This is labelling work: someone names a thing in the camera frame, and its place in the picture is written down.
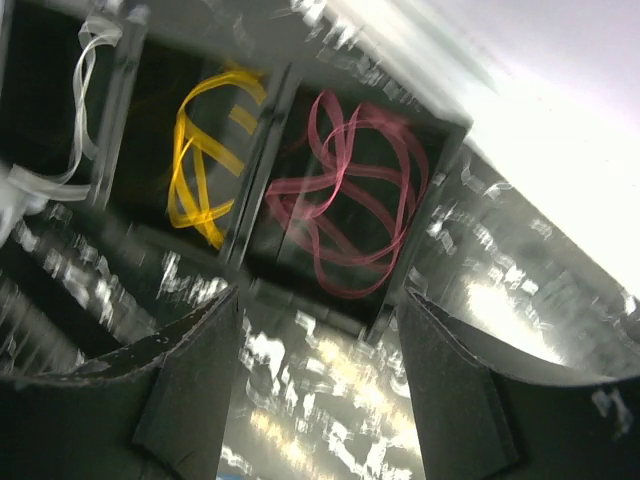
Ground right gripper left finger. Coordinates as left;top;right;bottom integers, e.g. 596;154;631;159
1;286;239;479

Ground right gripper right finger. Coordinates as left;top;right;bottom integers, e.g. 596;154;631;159
397;288;639;479

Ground yellow cable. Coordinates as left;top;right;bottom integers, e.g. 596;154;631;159
167;69;266;249

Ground dark red cable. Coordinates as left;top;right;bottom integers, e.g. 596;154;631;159
264;89;431;299

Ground black compartment bin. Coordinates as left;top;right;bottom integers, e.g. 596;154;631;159
0;0;474;346

